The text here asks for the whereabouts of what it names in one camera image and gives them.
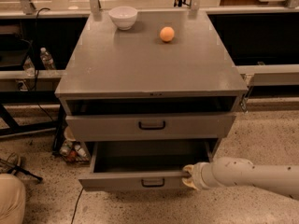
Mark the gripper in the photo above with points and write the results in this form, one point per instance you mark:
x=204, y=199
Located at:
x=198, y=174

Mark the grey drawer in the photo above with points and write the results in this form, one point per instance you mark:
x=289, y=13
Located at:
x=143, y=165
x=150, y=127

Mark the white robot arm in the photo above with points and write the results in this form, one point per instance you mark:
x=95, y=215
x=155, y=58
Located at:
x=230, y=172

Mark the grey top drawer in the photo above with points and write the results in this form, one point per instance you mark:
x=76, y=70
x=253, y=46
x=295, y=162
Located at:
x=150, y=127

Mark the grey drawer cabinet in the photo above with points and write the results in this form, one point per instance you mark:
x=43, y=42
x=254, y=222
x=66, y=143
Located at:
x=133, y=72

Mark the clutter under cabinet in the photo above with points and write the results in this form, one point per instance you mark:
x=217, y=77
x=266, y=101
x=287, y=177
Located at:
x=72, y=150

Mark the orange fruit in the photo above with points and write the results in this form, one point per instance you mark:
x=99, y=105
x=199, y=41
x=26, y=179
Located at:
x=167, y=34

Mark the white ceramic bowl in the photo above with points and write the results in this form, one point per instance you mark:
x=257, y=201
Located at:
x=123, y=17

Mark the black tripod leg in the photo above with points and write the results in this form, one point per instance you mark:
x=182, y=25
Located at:
x=14, y=167

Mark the person's beige trouser leg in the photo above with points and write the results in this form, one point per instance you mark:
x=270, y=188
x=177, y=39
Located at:
x=12, y=199

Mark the clear plastic water bottle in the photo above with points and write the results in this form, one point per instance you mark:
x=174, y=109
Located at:
x=47, y=59

